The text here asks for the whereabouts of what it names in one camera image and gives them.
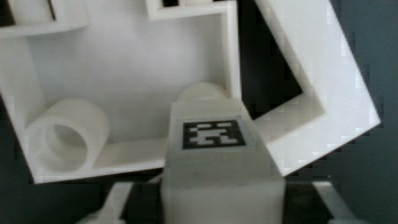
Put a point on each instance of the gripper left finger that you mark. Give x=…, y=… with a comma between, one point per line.
x=131, y=205

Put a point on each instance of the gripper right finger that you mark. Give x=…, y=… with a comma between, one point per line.
x=314, y=205

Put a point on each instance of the white chair leg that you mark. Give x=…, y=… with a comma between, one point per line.
x=222, y=185

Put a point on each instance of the white chair seat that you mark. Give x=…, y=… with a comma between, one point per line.
x=99, y=57

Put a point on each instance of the white U-shaped boundary frame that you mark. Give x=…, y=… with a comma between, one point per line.
x=329, y=115

